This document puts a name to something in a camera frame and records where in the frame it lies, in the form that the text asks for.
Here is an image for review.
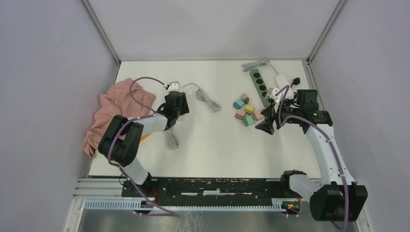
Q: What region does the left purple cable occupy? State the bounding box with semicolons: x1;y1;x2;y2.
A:
107;76;176;217

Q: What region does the grey cord of left strip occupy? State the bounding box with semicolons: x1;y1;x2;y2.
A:
182;83;221;113

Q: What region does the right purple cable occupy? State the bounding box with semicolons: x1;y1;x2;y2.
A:
276;85;350;232

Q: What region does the pink charger plug end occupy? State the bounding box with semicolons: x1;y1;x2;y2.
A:
240;93;249;104

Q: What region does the yellow charger plug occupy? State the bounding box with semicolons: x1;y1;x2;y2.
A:
244;104;255;115

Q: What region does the orange power strip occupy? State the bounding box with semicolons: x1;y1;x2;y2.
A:
140;134;150;141

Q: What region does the pink cloth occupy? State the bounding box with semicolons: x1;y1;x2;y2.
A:
83;78;156;157

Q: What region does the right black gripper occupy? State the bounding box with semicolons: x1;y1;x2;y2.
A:
255;99;303;135

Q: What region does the pink charger plug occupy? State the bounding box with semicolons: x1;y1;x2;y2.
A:
234;109;246;120

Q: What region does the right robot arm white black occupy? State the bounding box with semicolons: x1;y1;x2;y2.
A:
255;86;368;225

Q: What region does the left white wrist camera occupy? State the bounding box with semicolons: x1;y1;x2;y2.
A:
164;81;180;92

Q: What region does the teal usb charger plug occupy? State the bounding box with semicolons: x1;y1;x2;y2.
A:
233;99;245;109

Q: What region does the grey coiled cord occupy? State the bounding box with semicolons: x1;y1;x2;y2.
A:
241;57;279;77
166;126;180;150

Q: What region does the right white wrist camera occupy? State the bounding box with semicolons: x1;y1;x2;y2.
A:
265;87;282;104

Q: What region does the black mounting base plate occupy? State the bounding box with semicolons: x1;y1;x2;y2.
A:
139;177;301;206

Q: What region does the purple cable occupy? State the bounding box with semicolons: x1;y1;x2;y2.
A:
107;76;176;217
276;85;350;232

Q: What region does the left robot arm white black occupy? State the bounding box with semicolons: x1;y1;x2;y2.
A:
98;91;189;197

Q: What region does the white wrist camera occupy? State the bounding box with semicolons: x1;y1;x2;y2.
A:
164;81;180;92
265;87;282;104

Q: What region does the grey coiled cord upper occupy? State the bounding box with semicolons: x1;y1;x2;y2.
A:
241;57;279;77

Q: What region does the green power strip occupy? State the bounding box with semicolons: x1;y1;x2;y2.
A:
249;69;270;107

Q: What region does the grey coiled cord lower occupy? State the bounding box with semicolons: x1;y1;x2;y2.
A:
166;126;180;150

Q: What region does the green plug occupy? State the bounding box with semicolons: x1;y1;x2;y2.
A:
242;116;255;127

